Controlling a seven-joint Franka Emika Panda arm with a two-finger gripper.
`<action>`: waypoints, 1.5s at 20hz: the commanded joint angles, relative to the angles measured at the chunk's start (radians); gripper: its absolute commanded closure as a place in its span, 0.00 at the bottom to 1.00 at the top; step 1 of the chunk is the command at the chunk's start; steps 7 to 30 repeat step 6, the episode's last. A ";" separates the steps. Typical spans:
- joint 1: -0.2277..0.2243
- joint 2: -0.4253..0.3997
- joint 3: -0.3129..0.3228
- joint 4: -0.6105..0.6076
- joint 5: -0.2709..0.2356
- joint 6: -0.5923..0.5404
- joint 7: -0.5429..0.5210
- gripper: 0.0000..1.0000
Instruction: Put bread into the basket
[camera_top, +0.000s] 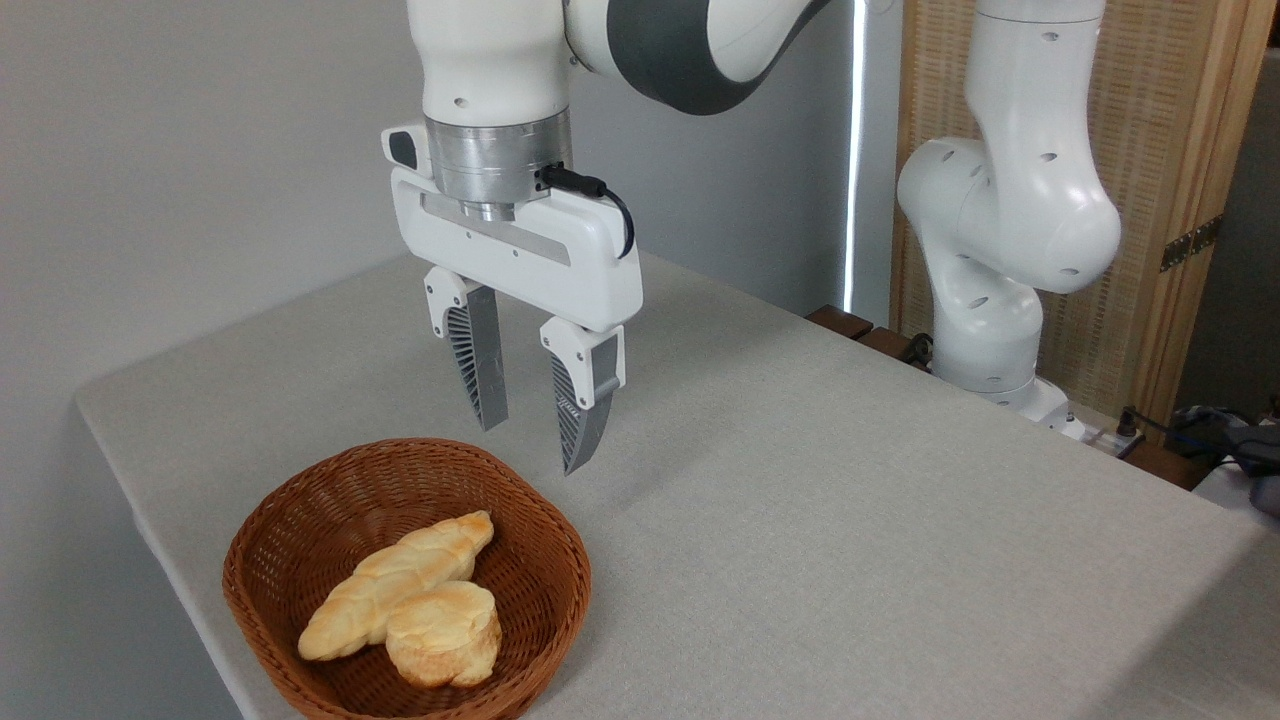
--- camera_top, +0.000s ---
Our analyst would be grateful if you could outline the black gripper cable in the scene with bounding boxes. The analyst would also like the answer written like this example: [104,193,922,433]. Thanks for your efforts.
[538,164,636,259]

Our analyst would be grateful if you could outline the dark grey bag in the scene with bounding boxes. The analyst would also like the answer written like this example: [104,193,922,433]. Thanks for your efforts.
[1225,420,1280,519]

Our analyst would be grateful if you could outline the wooden bamboo folding screen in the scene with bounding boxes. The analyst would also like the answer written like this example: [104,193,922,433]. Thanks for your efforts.
[890,0,1280,426]

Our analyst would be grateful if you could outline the metal screen hinge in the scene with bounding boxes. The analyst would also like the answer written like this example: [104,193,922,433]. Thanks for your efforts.
[1160,215,1223,273]

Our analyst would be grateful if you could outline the long braided bread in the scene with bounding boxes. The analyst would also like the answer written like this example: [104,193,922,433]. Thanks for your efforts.
[298,511,495,662]

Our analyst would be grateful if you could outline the brown wicker basket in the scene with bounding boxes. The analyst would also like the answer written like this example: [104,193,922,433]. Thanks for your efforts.
[222,438,592,720]

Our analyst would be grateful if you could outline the round bread roll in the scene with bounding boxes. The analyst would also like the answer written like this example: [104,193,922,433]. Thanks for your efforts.
[385,581,503,689]

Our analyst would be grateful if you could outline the grey fabric tablecloth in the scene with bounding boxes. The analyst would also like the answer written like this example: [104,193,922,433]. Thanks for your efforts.
[75,245,1280,720]

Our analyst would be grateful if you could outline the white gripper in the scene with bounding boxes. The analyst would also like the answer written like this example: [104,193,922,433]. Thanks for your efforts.
[381,124,645,476]

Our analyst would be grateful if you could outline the black cables bundle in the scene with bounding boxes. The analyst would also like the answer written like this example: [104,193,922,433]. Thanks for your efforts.
[1115,402,1280,471]

